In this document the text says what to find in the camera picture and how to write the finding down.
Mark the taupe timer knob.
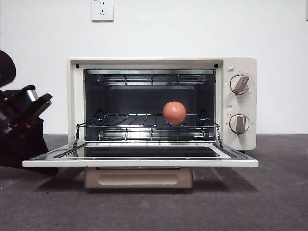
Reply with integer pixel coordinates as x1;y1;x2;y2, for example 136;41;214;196
229;114;250;135

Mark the wire heating element guard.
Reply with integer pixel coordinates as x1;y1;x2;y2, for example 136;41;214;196
96;73;208;86
98;127;210;141

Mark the cream Toshiba toaster oven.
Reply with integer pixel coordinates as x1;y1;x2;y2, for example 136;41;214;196
67;56;258;152

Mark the wire oven rack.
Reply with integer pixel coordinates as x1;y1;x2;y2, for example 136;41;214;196
77;113;220;128

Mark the taupe oven door handle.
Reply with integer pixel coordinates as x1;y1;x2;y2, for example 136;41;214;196
84;166;193;189

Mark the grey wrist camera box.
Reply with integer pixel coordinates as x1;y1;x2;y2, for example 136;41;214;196
25;85;40;103

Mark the taupe temperature knob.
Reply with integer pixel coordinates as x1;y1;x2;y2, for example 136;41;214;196
230;74;251;94

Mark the glass oven door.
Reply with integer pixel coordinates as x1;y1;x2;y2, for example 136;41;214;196
22;141;259;169

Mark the white wall socket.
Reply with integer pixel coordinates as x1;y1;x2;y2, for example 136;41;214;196
91;0;114;23

